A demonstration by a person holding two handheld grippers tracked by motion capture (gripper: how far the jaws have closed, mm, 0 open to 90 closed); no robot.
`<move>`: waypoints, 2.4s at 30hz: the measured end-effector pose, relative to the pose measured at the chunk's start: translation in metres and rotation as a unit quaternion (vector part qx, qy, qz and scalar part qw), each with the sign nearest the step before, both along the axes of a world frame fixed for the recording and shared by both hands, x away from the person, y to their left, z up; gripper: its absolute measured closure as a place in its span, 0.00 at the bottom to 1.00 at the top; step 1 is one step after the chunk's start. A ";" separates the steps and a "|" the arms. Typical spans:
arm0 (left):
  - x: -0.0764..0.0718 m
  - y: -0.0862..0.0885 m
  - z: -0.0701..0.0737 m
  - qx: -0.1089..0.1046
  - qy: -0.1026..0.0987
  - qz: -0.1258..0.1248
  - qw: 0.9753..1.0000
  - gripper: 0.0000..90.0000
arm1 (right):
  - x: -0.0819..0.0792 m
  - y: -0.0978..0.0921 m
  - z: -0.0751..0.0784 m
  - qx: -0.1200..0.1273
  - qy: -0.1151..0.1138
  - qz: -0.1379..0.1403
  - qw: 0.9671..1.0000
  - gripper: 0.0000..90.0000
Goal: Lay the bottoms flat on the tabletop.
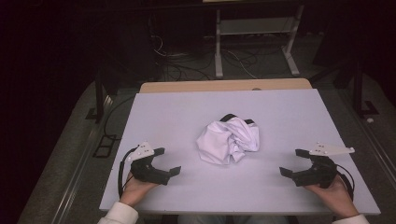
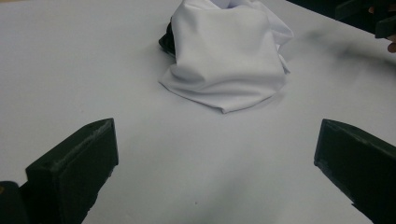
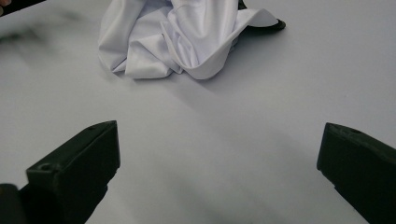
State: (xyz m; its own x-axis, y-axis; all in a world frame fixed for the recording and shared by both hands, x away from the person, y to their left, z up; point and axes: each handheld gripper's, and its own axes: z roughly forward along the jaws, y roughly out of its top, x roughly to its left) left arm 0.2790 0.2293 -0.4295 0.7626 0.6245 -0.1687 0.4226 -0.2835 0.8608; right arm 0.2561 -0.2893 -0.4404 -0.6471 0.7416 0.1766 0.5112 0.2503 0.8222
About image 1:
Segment metal floor rail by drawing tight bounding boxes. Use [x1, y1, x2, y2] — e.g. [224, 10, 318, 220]
[49, 94, 115, 224]
[337, 89, 396, 175]

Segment white metal stand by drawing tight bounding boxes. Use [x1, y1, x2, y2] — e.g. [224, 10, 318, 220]
[214, 3, 305, 78]

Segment white shorts with black waistband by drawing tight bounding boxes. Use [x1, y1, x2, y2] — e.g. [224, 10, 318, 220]
[195, 113, 261, 166]

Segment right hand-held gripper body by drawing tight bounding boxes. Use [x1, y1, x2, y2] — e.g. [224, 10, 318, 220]
[291, 141, 356, 189]

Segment black floor cable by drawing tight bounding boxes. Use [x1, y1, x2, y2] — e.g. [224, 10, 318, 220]
[102, 93, 136, 141]

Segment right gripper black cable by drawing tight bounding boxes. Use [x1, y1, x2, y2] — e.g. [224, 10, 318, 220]
[334, 162, 356, 202]

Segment tangle of floor cables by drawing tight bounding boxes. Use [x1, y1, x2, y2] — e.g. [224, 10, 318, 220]
[148, 32, 260, 82]

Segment black metal stand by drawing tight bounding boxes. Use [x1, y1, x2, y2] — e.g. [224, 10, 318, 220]
[85, 71, 120, 124]
[351, 60, 380, 119]

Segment white tabletop board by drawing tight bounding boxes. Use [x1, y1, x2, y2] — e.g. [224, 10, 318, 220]
[98, 88, 381, 217]

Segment person's right hand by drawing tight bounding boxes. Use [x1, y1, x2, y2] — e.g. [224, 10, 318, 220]
[304, 174, 361, 220]

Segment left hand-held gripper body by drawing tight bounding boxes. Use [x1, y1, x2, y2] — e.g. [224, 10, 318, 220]
[126, 141, 172, 187]

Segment wooden table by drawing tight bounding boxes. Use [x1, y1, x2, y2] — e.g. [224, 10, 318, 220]
[138, 77, 313, 94]

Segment person's left hand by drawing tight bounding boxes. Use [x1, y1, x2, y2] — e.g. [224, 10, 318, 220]
[119, 172, 160, 208]

